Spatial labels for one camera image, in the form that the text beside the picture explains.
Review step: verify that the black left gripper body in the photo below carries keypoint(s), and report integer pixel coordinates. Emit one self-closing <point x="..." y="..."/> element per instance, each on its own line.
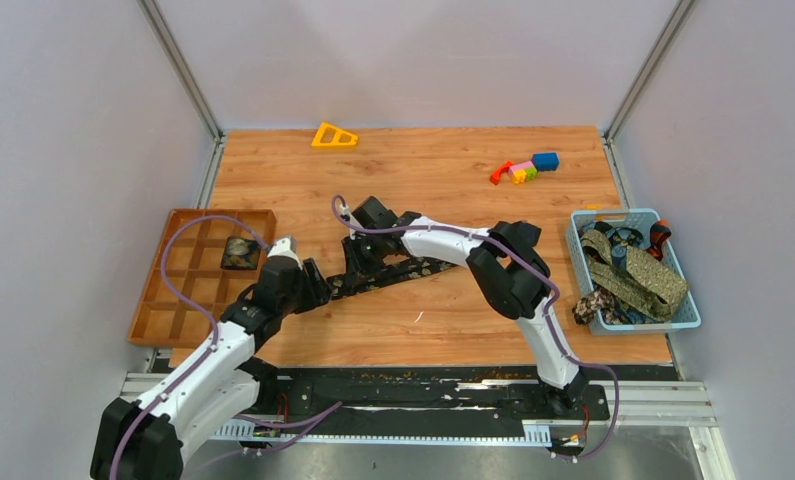
<point x="290" y="302"/>

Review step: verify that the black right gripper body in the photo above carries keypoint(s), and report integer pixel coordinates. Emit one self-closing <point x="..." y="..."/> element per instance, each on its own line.
<point x="364" y="237"/>

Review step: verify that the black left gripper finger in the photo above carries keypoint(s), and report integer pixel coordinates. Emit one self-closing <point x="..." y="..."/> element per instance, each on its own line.
<point x="314" y="279"/>
<point x="316" y="292"/>

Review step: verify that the black tie with gold pattern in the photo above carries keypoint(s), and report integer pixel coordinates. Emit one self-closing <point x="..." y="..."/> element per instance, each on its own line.
<point x="405" y="270"/>

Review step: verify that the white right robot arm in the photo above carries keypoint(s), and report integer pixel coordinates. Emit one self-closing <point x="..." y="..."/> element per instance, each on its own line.
<point x="512" y="277"/>

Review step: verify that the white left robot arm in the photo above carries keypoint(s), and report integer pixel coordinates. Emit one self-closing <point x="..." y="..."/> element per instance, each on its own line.
<point x="154" y="436"/>

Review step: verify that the rolled dark patterned tie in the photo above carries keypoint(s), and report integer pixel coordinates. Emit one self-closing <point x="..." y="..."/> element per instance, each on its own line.
<point x="240" y="254"/>

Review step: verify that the orange wooden compartment tray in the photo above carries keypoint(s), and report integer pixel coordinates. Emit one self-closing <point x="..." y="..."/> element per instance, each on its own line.
<point x="194" y="269"/>

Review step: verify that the yellow triangular plastic piece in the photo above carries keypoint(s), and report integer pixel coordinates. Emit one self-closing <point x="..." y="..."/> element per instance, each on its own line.
<point x="331" y="137"/>

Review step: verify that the colourful toy block assembly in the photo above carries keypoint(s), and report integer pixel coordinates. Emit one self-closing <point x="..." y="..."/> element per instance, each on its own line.
<point x="519" y="173"/>

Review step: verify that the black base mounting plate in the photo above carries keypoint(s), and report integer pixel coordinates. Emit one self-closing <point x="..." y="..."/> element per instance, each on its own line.
<point x="439" y="401"/>

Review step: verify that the brown patterned tie end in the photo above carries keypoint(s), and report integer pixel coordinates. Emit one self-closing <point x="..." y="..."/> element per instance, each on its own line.
<point x="598" y="301"/>

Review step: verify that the blue and red tie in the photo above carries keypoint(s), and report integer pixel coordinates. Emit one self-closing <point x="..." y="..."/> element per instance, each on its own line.
<point x="623" y="239"/>

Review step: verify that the olive green patterned tie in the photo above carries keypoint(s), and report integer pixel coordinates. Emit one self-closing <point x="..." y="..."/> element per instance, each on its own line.
<point x="646" y="290"/>

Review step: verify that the aluminium frame rail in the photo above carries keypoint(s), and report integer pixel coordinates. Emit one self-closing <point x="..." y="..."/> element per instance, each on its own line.
<point x="657" y="404"/>

